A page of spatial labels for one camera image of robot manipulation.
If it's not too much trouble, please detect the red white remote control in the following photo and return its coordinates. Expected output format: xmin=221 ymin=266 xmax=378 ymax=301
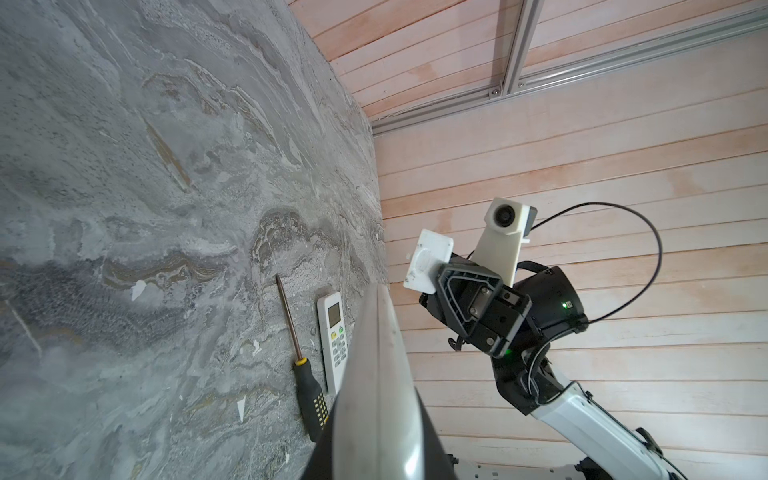
xmin=332 ymin=284 xmax=426 ymax=479

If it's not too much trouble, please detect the white air conditioner remote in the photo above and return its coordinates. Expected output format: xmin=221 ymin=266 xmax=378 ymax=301
xmin=317 ymin=292 xmax=349 ymax=395

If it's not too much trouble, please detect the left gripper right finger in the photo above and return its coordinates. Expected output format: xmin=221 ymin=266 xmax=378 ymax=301
xmin=415 ymin=393 xmax=457 ymax=480

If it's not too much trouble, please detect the black yellow screwdriver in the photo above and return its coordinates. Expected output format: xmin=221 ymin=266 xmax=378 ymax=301
xmin=275 ymin=275 xmax=329 ymax=442

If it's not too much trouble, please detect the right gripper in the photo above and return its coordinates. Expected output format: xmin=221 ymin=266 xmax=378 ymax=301
xmin=419 ymin=255 xmax=589 ymax=358

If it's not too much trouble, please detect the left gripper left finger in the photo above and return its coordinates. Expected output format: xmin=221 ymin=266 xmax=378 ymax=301
xmin=300 ymin=431 xmax=333 ymax=480

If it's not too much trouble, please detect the white battery cover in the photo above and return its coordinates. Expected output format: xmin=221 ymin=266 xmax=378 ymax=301
xmin=403 ymin=229 xmax=454 ymax=294

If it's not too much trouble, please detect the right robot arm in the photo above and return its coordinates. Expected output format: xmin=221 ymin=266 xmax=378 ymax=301
xmin=419 ymin=256 xmax=685 ymax=479

